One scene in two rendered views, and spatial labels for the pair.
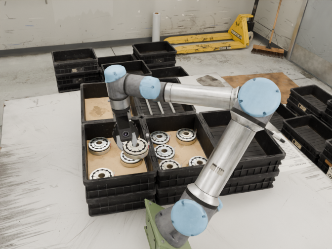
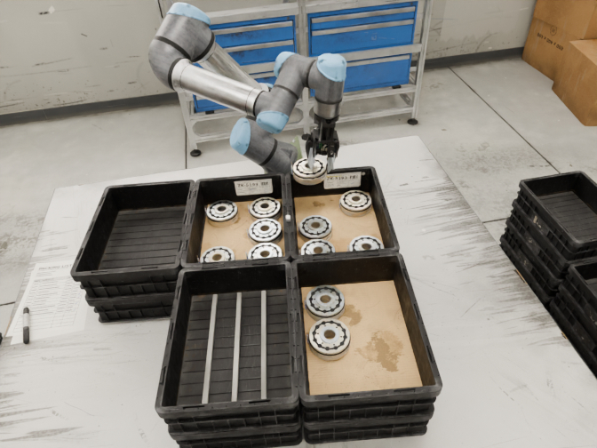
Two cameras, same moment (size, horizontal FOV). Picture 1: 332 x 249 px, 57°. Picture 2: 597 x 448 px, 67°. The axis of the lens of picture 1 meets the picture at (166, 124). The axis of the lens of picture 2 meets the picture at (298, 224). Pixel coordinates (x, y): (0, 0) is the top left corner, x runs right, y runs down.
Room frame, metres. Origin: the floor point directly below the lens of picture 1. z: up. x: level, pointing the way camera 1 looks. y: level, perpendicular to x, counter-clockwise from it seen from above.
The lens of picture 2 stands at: (2.07, 0.37, 1.82)
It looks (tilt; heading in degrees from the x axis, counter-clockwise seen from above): 43 degrees down; 195
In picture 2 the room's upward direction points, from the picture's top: 4 degrees counter-clockwise
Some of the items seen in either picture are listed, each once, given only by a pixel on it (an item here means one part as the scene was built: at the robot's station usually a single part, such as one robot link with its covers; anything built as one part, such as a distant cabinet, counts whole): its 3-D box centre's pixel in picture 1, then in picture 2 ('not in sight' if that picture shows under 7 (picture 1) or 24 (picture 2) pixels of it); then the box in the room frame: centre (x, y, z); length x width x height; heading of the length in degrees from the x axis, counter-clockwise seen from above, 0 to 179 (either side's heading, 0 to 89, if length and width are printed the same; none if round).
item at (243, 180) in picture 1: (232, 157); (153, 260); (1.20, -0.36, 0.76); 0.40 x 0.30 x 0.12; 15
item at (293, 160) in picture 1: (278, 150); (54, 295); (1.35, -0.65, 0.70); 0.33 x 0.23 x 0.01; 23
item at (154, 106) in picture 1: (161, 103); (234, 340); (1.50, 0.04, 0.87); 0.40 x 0.30 x 0.11; 15
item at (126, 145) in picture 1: (135, 145); (309, 167); (0.95, 0.12, 1.01); 0.10 x 0.10 x 0.01
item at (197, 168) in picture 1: (180, 140); (238, 218); (1.12, -0.07, 0.92); 0.40 x 0.30 x 0.02; 15
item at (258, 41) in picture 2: not in sight; (242, 66); (-0.64, -0.65, 0.60); 0.72 x 0.03 x 0.56; 113
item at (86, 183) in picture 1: (116, 147); (337, 210); (1.04, 0.22, 0.92); 0.40 x 0.30 x 0.02; 15
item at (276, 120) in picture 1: (274, 124); not in sight; (2.22, -0.97, 0.26); 0.40 x 0.30 x 0.23; 23
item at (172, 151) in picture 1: (164, 151); (265, 229); (1.10, 0.00, 0.86); 0.10 x 0.10 x 0.01
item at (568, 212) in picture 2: not in sight; (560, 243); (0.48, 1.12, 0.37); 0.40 x 0.30 x 0.45; 23
